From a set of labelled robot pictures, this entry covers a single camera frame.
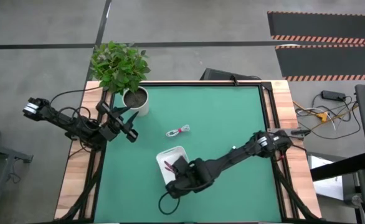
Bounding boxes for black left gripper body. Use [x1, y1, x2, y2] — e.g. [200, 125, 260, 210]
[95, 101, 139, 143]

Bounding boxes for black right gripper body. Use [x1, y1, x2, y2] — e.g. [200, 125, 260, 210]
[165, 156, 216, 200]

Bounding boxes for white cable with red tie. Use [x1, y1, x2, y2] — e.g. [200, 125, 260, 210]
[165, 124, 191, 138]

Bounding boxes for white plant pot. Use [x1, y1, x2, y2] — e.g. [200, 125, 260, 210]
[121, 86, 149, 118]

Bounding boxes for white plastic tray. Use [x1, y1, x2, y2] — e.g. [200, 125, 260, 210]
[156, 146, 190, 185]

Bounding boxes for green table mat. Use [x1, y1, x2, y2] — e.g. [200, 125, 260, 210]
[93, 85, 283, 223]

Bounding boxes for green leafy plant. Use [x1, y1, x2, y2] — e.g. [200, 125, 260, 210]
[90, 41, 151, 95]

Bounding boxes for white sheet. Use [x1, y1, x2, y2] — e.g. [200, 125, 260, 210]
[308, 155, 346, 200]

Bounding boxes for black beam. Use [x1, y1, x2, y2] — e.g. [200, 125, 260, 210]
[310, 152, 365, 182]

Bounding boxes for black power adapter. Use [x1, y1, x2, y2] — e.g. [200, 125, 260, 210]
[321, 90, 347, 102]

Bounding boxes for black floor mat striped edge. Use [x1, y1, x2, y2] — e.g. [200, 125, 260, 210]
[267, 11, 365, 45]
[275, 45, 365, 82]

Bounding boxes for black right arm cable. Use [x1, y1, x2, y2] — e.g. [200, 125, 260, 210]
[158, 190, 181, 216]

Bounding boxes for black aluminium table frame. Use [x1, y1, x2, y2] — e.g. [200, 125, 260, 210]
[57, 81, 323, 223]

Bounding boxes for tangled floor cables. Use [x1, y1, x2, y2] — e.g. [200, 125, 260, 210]
[293, 92, 361, 141]

